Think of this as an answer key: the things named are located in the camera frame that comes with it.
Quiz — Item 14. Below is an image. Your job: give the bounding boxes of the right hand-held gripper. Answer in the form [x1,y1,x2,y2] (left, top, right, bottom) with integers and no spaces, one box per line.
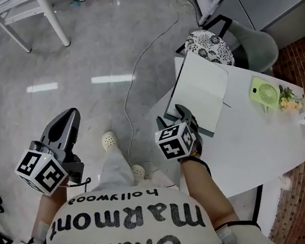
[150,101,210,166]

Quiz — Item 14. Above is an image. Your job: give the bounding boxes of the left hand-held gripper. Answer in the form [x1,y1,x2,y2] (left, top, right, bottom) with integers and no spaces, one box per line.
[11,100,94,201]

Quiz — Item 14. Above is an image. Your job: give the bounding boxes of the white grey-cover notebook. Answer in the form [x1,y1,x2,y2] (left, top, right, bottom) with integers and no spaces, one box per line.
[162,49,239,141]

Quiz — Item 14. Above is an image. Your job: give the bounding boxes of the person's left forearm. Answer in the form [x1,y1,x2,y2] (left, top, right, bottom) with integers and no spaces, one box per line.
[31,182,70,244]

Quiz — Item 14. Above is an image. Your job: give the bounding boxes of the person's right forearm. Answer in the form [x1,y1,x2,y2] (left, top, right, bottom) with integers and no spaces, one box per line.
[170,155,249,234]

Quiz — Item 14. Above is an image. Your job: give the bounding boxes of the person's left cream clog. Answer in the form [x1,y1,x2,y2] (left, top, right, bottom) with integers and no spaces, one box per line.
[99,130,121,154]

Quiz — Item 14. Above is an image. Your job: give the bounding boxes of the person's cream clog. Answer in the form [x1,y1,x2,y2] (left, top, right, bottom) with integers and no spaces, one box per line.
[99,130,121,154]
[129,163,148,182]

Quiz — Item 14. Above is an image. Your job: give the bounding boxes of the person's right cream clog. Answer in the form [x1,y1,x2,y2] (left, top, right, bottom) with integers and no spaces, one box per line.
[129,163,148,182]

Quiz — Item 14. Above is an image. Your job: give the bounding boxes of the person's light trousers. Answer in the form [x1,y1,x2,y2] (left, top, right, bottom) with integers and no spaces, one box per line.
[94,142,142,200]

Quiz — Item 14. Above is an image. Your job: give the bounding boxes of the black-white floral cushion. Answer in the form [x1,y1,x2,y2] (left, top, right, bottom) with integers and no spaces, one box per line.
[183,28,240,68]

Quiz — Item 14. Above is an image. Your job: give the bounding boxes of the green desk fan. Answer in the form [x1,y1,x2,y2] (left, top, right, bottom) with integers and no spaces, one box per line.
[247,76,283,116]

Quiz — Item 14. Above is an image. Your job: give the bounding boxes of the grey shell chair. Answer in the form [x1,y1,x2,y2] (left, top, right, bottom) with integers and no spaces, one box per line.
[201,12,284,76]

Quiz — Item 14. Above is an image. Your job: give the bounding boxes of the peach flower bouquet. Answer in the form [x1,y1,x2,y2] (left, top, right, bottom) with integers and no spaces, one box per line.
[274,85,305,115]

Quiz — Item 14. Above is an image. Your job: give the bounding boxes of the cream printed t-shirt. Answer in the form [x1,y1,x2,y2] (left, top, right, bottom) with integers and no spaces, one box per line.
[45,171,302,244]

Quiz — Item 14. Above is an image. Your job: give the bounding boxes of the grey refrigerator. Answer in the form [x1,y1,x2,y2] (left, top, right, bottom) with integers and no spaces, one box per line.
[217,0,305,54]

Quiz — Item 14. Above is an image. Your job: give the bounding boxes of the white floor cable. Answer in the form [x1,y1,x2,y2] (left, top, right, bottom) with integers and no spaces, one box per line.
[114,0,190,173]

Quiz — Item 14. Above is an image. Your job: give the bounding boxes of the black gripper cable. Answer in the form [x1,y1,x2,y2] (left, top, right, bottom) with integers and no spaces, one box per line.
[67,173,92,193]
[187,155,215,178]

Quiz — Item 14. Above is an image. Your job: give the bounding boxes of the white low wall ledge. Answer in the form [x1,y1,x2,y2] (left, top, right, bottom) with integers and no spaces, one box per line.
[223,171,286,240]

